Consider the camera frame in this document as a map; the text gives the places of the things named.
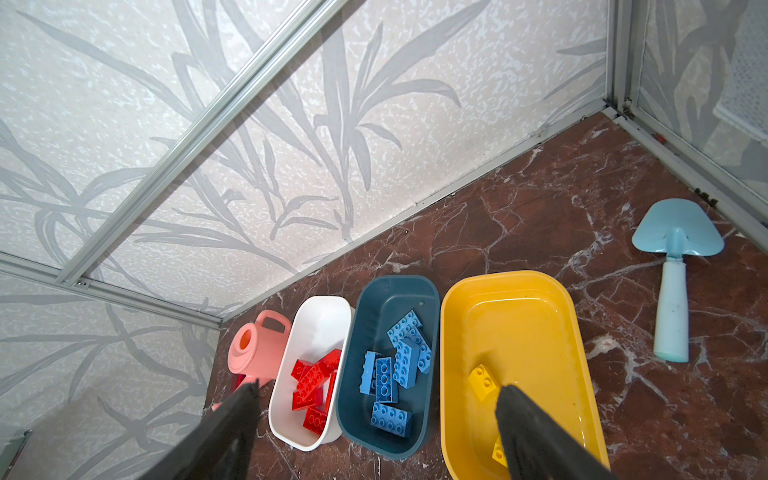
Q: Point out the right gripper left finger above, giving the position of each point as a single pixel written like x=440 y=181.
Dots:
x=220 y=446

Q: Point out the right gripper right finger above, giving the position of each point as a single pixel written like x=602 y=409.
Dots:
x=536 y=447

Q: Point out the yellow lego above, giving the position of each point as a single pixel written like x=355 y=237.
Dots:
x=498 y=453
x=482 y=383

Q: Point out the red square lego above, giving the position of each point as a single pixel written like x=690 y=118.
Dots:
x=300 y=369

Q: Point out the blue lego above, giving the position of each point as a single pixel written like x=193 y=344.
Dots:
x=406 y=363
x=391 y=419
x=367 y=384
x=386 y=389
x=425 y=353
x=400 y=329

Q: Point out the white rectangular bin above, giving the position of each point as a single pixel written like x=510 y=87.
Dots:
x=321 y=324

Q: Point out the pink watering can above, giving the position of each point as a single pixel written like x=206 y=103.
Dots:
x=257 y=350

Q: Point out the yellow rectangular bin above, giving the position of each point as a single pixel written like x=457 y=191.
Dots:
x=523 y=327

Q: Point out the dark teal rectangular bin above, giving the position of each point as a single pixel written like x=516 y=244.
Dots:
x=383 y=302

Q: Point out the light blue toy shovel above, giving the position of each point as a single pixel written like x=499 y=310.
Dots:
x=676 y=228

